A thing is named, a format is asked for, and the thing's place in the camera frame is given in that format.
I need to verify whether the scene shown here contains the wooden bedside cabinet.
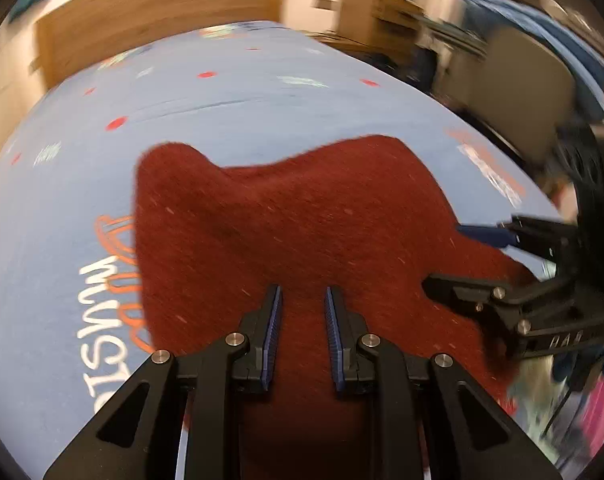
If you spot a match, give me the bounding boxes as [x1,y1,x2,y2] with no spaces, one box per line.
[314,29,420,63]

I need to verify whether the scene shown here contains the blue cloth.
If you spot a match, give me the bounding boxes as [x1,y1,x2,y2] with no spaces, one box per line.
[459,0,604,88]

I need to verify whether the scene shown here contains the black cable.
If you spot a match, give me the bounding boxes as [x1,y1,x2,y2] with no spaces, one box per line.
[540,345,604,442]

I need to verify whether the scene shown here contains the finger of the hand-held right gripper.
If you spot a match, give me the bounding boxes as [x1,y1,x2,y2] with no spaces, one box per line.
[422,273,604,361]
[456,215,577,262]

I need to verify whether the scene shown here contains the wooden headboard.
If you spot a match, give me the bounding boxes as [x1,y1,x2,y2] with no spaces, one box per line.
[34,0,287,88]

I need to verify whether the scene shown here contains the cardboard box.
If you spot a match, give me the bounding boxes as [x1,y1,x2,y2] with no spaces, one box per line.
[338,0,425,45]

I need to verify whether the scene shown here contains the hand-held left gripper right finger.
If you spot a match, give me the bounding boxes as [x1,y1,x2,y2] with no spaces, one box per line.
[324,286,565,480]

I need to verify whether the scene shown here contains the dark red knitted sweater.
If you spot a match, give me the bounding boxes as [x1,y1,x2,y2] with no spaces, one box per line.
[132,134,537,480]

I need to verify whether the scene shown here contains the blue printed bedsheet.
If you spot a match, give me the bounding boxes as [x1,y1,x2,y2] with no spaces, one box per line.
[0,20,577,480]

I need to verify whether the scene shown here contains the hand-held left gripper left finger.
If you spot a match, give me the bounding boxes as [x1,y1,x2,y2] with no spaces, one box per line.
[43,284,283,480]

